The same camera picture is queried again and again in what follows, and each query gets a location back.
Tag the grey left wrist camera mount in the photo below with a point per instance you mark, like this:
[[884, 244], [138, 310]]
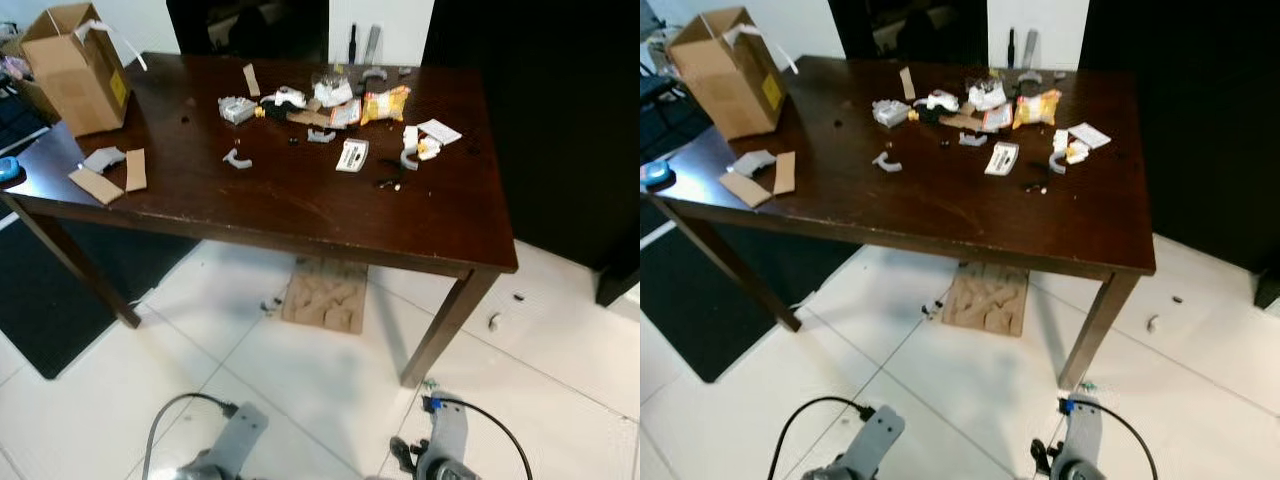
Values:
[[240, 435], [878, 435]]

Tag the black pen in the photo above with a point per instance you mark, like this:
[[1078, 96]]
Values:
[[352, 45], [1009, 48]]

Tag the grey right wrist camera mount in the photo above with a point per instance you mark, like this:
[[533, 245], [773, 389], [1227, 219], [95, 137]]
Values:
[[1082, 430], [448, 430]]

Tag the grey white device box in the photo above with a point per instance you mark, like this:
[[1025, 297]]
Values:
[[890, 113], [237, 110]]

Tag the orange white snack packet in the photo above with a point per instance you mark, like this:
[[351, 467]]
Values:
[[346, 113], [998, 116]]

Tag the black floor mat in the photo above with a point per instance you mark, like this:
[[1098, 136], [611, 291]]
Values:
[[720, 300], [60, 290]]

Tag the wide flat cardboard strip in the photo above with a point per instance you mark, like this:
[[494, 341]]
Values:
[[95, 186], [745, 189]]

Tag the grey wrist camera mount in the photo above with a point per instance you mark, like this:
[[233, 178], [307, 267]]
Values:
[[878, 435], [240, 435], [1082, 430], [448, 430]]

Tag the grey hooked plastic piece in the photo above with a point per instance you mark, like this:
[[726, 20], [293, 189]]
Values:
[[1057, 163], [408, 160]]

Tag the brown moulded cardboard sheet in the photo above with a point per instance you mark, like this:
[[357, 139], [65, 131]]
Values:
[[985, 298], [325, 295]]

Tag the white printed card pack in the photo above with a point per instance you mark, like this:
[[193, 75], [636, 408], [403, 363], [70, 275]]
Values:
[[352, 155], [1002, 158]]

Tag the grey folded plastic part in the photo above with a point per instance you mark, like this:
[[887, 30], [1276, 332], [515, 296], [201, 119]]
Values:
[[102, 159], [752, 162]]

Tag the blue round object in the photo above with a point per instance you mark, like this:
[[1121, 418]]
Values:
[[8, 171], [656, 174]]

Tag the short flat cardboard strip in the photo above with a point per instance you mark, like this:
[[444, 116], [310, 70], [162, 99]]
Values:
[[136, 170], [784, 173]]

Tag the white black red wrapper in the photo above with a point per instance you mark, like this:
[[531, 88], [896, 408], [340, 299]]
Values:
[[285, 98], [938, 100]]

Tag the brown torn cardboard piece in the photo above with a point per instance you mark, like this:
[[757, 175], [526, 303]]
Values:
[[310, 118], [962, 122]]

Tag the narrow long cardboard strip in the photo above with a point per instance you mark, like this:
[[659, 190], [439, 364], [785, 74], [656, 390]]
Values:
[[907, 83], [251, 80]]

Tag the grey arc plastic part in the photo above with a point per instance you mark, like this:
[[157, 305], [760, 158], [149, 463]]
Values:
[[1028, 75], [373, 72]]

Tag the open brown cardboard box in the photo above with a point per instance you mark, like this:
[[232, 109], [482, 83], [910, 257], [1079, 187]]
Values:
[[725, 85], [75, 85]]

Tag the yellow snack packet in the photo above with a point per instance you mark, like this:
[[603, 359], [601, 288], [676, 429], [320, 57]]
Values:
[[385, 105], [1037, 108]]

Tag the small dark floor scrap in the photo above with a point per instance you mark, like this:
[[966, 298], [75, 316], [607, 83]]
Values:
[[932, 308], [269, 304]]

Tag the dark brown wooden table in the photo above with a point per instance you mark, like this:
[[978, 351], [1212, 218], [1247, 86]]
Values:
[[940, 212], [300, 210]]

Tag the black cabinet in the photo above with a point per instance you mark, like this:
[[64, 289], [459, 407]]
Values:
[[1200, 130], [560, 130]]

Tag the small white box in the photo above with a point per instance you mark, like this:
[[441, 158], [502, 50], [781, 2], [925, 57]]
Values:
[[410, 137], [1060, 140]]

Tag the grey curved plastic bracket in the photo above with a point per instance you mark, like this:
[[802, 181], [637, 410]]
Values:
[[884, 163], [235, 161]]

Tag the grey marker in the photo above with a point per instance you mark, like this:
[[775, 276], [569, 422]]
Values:
[[1029, 48], [372, 45]]

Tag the yellow white small wrapper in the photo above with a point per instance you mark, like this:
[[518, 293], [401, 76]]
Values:
[[429, 149], [1078, 152]]

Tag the clear bag with white paper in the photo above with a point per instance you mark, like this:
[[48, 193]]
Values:
[[987, 95], [334, 92]]

